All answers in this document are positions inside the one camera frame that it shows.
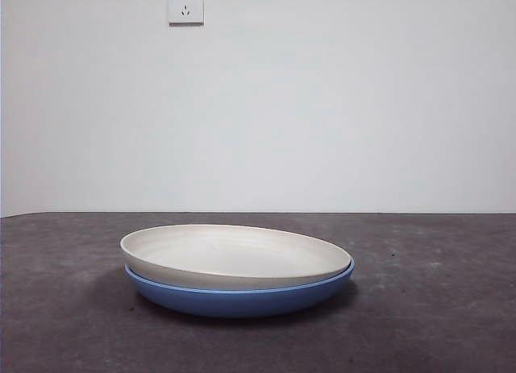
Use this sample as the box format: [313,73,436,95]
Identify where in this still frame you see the white round plate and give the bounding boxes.
[119,224,351,289]

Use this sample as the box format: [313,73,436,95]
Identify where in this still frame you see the blue round plate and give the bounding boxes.
[123,256,356,319]

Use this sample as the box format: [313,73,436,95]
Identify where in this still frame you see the white wall socket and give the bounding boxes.
[168,0,205,27]

